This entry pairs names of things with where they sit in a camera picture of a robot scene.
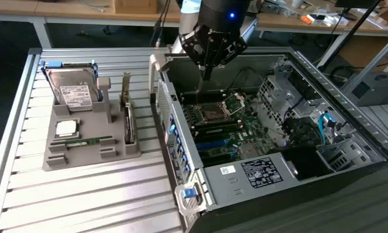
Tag metal disk bay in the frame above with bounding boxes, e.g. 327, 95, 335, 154
316, 137, 372, 172

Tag graphics card with metal bracket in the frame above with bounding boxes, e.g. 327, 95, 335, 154
119, 71, 139, 146

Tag CPU socket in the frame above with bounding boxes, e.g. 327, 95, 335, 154
195, 103, 230, 123

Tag grey power supply unit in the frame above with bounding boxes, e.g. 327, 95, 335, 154
202, 155, 299, 207

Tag grey case handle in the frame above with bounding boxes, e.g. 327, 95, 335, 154
174, 182, 208, 216
148, 53, 170, 94

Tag small white box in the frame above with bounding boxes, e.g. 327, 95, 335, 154
323, 15, 348, 27

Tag blue case latch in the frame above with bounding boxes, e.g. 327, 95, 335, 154
180, 188, 198, 200

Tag black stand pole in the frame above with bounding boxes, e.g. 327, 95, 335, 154
316, 0, 386, 72

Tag brown wooden box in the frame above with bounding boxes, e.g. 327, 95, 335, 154
111, 0, 159, 14

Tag grey computer tower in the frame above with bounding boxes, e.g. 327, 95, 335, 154
342, 71, 388, 107

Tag green motherboard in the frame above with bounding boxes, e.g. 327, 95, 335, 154
180, 89, 279, 168

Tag silver CPU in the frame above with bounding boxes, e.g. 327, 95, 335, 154
56, 120, 79, 136

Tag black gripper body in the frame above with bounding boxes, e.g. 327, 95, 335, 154
195, 0, 248, 39

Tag grey metal desk device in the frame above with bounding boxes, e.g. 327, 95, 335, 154
259, 0, 282, 14

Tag grey parts rack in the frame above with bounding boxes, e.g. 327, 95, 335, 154
41, 77, 142, 172

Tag green RAM stick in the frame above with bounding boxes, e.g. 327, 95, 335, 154
49, 135, 114, 148

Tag black case fan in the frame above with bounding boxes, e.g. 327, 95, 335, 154
283, 116, 324, 149

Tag blue disk wire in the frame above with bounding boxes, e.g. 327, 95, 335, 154
319, 110, 336, 146

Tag blue expansion slot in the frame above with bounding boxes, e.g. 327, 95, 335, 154
195, 138, 232, 150

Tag wooden desk grey legs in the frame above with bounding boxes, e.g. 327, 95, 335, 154
255, 0, 388, 71
0, 0, 182, 49

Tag open black PC case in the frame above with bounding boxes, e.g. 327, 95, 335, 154
148, 47, 388, 233

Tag silver chipset heat sink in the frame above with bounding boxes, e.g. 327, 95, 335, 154
239, 144, 263, 157

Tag perforated metal drive cage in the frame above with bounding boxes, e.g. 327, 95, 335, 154
258, 74, 299, 122

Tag black monitor with stand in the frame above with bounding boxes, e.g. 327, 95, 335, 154
335, 0, 382, 20

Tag silver hard disk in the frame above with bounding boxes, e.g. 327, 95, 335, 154
48, 67, 100, 112

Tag metal socket cover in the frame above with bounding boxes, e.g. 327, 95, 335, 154
222, 92, 247, 116

